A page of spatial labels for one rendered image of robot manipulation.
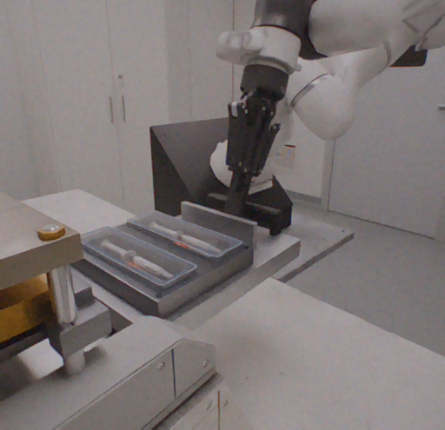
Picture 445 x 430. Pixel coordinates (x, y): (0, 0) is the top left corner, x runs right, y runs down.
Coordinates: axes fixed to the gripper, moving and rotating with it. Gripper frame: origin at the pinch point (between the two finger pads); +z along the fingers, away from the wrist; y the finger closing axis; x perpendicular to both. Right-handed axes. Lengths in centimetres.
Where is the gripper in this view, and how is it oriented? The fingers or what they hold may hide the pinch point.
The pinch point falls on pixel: (238, 193)
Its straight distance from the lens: 59.1
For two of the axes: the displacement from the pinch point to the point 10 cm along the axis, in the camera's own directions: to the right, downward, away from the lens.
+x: -7.6, -2.2, 6.1
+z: -2.3, 9.7, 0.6
